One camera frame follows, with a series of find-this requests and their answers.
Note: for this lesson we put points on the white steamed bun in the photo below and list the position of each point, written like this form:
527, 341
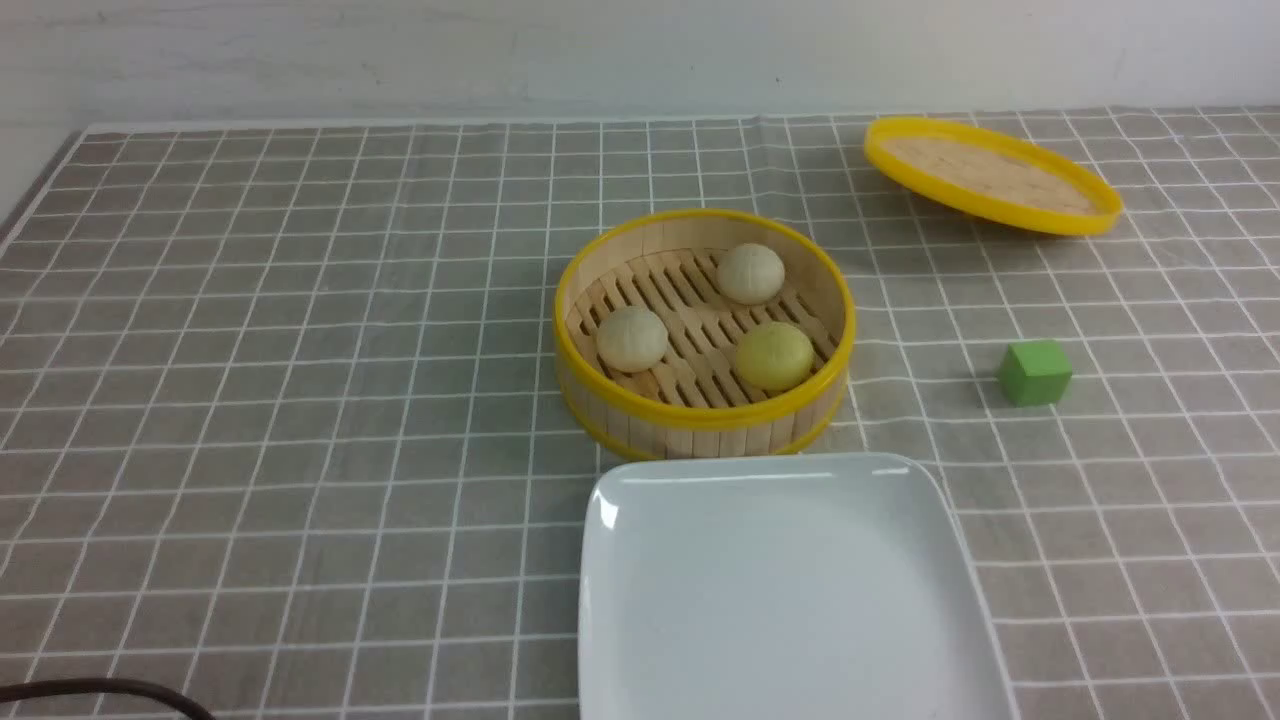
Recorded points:
632, 339
750, 274

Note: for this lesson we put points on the yellow steamed bun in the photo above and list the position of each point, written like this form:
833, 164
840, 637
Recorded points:
774, 357

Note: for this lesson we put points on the white square plate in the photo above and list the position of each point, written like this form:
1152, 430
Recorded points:
824, 586

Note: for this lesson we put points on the yellow rimmed bamboo steamer basket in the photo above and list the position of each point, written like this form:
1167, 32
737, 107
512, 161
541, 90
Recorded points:
692, 403

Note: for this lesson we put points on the grey checked tablecloth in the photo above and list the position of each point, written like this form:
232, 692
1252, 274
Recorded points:
282, 429

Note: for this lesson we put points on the yellow rimmed steamer lid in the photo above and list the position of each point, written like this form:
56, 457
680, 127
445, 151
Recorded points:
991, 176

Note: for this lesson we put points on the green wooden cube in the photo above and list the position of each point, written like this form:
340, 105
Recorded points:
1034, 373

